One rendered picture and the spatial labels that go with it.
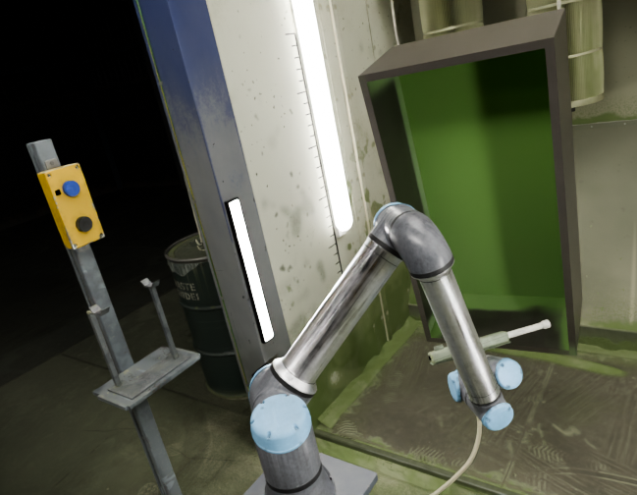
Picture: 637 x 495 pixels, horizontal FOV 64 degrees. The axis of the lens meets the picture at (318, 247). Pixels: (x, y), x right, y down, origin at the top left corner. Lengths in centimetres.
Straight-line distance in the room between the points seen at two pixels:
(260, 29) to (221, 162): 60
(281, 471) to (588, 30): 235
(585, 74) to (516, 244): 94
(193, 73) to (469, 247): 138
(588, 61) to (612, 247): 95
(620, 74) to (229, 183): 213
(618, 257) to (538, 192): 94
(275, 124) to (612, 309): 193
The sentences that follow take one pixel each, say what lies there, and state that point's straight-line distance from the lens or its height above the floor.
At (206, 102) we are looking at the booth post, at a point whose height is 164.
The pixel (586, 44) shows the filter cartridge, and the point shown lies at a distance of 288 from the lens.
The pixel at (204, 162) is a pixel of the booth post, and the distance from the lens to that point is 200.
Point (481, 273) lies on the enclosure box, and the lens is 249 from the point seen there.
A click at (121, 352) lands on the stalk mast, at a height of 86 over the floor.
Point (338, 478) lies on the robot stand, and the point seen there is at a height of 64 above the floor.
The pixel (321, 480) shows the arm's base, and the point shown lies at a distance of 143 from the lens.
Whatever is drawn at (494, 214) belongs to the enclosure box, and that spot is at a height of 96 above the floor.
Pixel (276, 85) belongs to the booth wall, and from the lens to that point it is 229.
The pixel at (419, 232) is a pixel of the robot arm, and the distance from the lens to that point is 126.
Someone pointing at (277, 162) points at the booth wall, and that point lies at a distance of 224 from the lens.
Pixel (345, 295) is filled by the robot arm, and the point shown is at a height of 111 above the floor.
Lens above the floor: 169
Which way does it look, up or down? 19 degrees down
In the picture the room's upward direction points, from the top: 12 degrees counter-clockwise
